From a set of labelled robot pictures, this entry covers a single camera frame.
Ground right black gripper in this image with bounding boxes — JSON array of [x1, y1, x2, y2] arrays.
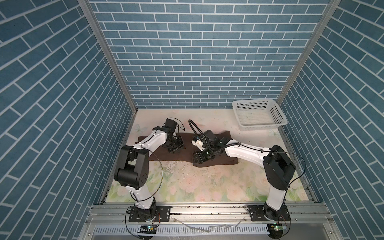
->
[[190, 145, 216, 163]]

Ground brown trousers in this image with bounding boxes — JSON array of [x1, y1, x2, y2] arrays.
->
[[154, 133, 239, 168]]

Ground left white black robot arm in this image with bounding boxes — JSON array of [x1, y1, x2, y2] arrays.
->
[[114, 124, 184, 222]]

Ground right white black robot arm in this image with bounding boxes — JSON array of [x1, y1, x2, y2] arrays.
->
[[192, 137, 296, 221]]

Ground white plastic perforated basket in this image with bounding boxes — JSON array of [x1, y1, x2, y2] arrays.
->
[[232, 99, 288, 131]]

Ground left green circuit board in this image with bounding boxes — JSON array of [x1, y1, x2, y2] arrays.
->
[[138, 226, 158, 235]]

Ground green circuit board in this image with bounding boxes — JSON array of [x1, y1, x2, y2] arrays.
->
[[138, 226, 158, 235], [267, 224, 287, 234]]

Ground right green circuit board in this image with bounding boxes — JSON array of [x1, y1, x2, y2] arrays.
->
[[267, 224, 287, 234]]

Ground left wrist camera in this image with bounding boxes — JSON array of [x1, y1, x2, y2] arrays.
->
[[163, 118, 178, 133]]

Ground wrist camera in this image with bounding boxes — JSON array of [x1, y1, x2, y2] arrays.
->
[[163, 118, 178, 133], [192, 130, 220, 151]]

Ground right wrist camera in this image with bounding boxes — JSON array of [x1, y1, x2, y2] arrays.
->
[[192, 130, 220, 151]]

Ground aluminium front mounting rail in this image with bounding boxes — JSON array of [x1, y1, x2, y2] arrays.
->
[[86, 202, 334, 225]]

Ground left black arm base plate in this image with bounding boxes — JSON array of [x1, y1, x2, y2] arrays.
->
[[128, 206, 171, 223]]

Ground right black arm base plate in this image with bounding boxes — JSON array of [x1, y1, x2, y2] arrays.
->
[[246, 205, 291, 222]]

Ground white slotted cable duct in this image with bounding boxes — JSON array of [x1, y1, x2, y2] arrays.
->
[[93, 224, 269, 237]]

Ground left aluminium corner post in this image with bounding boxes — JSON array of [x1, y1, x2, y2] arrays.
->
[[78, 0, 137, 115]]

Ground aluminium corner post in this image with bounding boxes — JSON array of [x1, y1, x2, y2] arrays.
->
[[78, 0, 137, 115], [276, 0, 341, 105]]

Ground right aluminium corner post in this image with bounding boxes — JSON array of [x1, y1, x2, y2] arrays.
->
[[276, 0, 341, 105]]

